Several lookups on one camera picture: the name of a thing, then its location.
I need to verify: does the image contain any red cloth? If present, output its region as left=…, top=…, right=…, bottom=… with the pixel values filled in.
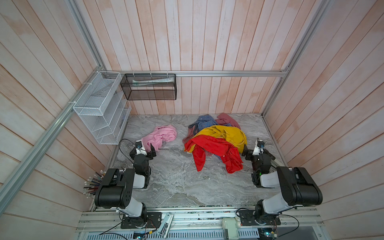
left=184, top=135, right=245, bottom=174

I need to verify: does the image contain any yellow cloth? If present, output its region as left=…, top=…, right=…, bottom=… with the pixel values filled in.
left=194, top=125, right=247, bottom=154

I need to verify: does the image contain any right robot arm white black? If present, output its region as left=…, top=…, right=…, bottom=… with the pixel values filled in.
left=239, top=142, right=323, bottom=225

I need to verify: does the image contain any maroon cloth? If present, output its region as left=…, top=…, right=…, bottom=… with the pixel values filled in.
left=215, top=113, right=241, bottom=129

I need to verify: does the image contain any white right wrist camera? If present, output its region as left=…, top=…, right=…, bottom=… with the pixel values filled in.
left=253, top=138, right=265, bottom=156

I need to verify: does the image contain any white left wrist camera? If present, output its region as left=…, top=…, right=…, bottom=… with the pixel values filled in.
left=135, top=141, right=147, bottom=156

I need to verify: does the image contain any black wire mesh basket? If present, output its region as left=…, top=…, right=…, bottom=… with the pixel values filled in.
left=120, top=73, right=177, bottom=101

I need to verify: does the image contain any dark brown cloth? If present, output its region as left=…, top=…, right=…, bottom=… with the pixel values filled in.
left=182, top=124, right=199, bottom=144

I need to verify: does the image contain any white wire mesh shelf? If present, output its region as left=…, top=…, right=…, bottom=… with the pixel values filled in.
left=74, top=71, right=132, bottom=145

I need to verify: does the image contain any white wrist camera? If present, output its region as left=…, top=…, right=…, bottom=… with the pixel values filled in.
left=135, top=141, right=147, bottom=156
left=253, top=138, right=265, bottom=156

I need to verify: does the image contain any left aluminium frame rail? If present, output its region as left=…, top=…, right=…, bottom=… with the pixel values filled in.
left=1, top=66, right=104, bottom=214

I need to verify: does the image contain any blue plaid shirt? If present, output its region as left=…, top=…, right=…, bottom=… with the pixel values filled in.
left=188, top=115, right=232, bottom=134

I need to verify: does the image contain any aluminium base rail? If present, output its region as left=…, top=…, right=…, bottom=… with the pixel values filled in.
left=75, top=206, right=331, bottom=240

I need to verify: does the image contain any pink cloth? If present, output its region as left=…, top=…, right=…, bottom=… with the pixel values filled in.
left=142, top=125, right=177, bottom=152

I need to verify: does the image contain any horizontal aluminium frame rail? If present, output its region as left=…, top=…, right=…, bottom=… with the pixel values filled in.
left=106, top=70, right=288, bottom=78

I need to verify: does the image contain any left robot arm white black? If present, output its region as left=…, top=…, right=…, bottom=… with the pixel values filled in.
left=94, top=141, right=156, bottom=228

